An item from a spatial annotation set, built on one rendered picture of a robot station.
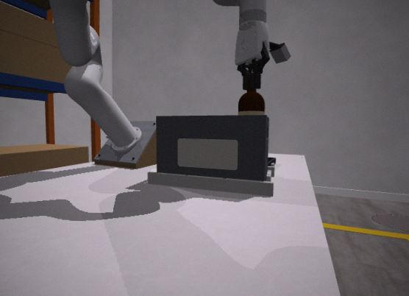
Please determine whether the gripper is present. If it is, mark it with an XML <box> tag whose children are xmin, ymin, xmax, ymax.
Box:
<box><xmin>235</xmin><ymin>20</ymin><xmax>270</xmax><ymax>91</ymax></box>

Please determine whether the dark brown glass bottle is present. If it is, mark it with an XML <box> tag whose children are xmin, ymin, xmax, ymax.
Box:
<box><xmin>238</xmin><ymin>80</ymin><xmax>265</xmax><ymax>115</ymax></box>

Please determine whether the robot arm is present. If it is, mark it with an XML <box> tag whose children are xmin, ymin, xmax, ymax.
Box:
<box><xmin>49</xmin><ymin>0</ymin><xmax>291</xmax><ymax>152</ymax></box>

